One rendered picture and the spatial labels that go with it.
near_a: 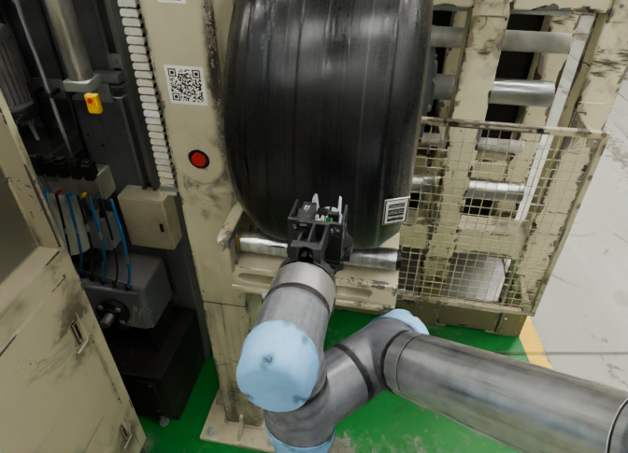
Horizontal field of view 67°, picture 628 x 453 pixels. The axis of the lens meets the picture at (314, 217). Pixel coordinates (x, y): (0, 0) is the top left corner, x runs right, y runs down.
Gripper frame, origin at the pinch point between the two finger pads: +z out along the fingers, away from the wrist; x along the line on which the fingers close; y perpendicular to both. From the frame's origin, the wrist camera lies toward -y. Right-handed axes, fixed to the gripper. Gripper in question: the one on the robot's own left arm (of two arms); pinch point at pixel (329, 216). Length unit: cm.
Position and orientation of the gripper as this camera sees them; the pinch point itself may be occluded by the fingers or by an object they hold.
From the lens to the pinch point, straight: 74.8
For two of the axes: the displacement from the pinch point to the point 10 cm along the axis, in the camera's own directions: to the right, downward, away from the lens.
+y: 0.2, -8.6, -5.1
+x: -9.8, -1.1, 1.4
